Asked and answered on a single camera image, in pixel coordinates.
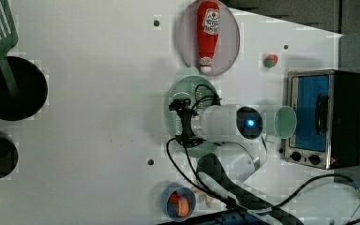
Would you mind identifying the black power cable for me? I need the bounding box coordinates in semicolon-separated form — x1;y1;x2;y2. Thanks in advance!
252;173;360;225

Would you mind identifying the grey round plate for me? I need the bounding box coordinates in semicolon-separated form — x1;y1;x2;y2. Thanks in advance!
176;0;240;76

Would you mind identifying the orange toy fruit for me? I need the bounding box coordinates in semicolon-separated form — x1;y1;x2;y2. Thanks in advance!
176;197;189;218

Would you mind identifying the mint green mug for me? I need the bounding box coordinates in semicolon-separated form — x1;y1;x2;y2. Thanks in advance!
262;105;297;143

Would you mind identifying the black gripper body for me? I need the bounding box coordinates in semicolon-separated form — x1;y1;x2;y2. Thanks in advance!
169;98;203;148

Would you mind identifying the blue bowl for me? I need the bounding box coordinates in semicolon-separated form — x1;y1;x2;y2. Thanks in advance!
160;184;196;222

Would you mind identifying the black round pan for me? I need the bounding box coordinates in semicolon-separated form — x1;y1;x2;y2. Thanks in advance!
0;56;48;121

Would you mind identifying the toy strawberry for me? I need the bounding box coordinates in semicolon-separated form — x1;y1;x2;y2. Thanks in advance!
263;54;278;68

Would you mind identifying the black toaster oven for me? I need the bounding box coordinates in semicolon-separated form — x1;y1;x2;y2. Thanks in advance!
284;69;360;170

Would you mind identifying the beige plush toy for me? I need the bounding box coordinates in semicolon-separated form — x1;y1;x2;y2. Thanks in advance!
192;187;217;208

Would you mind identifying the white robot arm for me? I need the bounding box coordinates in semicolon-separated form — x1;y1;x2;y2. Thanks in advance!
169;97;304;225

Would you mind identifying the red ketchup bottle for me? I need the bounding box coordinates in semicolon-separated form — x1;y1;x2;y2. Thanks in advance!
197;0;220;73

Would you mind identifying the red toy fruit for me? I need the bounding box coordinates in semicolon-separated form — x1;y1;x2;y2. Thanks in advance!
169;191;180;204

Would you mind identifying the mint green oval strainer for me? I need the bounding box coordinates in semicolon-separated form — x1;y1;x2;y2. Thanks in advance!
164;75;223;158

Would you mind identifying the green slotted spatula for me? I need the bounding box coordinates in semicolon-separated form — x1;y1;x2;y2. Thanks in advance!
0;0;20;98

